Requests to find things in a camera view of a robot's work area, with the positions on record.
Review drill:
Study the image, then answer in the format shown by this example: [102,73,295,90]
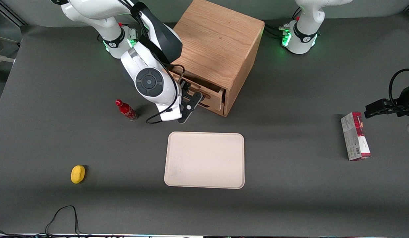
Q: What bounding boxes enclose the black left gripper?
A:
[364,83,409,119]

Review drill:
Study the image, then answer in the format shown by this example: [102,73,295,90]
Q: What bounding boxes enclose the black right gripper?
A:
[179,80,194,99]

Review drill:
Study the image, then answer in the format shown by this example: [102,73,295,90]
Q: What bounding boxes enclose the black metal drawer handle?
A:
[197,94,211,109]

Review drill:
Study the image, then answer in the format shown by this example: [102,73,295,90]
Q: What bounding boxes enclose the wooden drawer with black handle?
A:
[168,68,225,112]

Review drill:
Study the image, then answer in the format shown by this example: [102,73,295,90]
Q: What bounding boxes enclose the wooden drawer cabinet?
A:
[154,0,265,117]

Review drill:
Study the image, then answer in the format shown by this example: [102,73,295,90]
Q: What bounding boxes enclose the red plaid cardboard box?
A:
[340,112,372,161]

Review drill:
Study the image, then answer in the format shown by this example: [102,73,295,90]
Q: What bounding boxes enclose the red bottle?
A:
[115,99,138,121]

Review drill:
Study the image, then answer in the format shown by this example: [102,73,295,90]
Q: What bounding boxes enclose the cream plastic tray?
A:
[164,132,245,189]

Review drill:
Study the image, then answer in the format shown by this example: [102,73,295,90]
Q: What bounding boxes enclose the yellow lemon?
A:
[71,165,86,184]

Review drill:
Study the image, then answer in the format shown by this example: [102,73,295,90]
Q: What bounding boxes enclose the white metal stand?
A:
[0,21,17,68]

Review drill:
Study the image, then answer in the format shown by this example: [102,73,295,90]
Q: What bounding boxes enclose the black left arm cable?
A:
[389,68,409,106]

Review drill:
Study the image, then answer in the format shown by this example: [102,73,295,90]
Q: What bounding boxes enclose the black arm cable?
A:
[389,68,409,106]
[146,64,186,125]

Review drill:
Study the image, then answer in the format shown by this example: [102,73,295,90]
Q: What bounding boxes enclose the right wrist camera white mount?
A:
[157,92,203,124]

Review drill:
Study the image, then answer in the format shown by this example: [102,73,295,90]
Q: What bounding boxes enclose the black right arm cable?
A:
[146,64,186,125]

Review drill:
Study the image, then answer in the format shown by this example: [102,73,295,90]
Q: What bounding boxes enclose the black left base cables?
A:
[263,23,289,39]

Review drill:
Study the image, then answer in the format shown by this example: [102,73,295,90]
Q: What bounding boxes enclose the black floor cable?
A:
[44,205,83,237]

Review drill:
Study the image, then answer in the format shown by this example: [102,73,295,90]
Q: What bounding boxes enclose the aluminium frame rail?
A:
[0,0,26,27]

